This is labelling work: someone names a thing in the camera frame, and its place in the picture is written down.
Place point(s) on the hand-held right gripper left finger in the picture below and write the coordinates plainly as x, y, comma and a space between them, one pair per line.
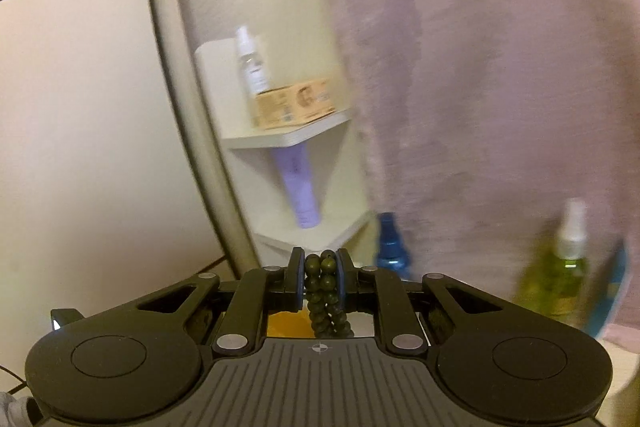
295, 282

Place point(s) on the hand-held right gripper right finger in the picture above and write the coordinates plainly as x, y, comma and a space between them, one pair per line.
346, 282

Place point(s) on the orange plastic tray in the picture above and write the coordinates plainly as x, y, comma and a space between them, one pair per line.
287, 326

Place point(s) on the blue spray bottle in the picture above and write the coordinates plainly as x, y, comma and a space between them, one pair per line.
392, 252

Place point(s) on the purple cosmetic tube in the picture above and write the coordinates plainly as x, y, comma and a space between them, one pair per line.
300, 187

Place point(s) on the cream wooden shelf unit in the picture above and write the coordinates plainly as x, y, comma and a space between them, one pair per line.
280, 138

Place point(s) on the cardboard box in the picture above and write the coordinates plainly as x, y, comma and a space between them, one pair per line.
295, 103

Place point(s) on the green oil spray bottle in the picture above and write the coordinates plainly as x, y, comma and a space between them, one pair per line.
565, 267

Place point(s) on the clear white spray bottle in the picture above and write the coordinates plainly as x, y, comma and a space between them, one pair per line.
252, 62

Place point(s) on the pink hanging towel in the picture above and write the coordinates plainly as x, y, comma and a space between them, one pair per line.
475, 82

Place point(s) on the white and blue tube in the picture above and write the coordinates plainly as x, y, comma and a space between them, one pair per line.
611, 297

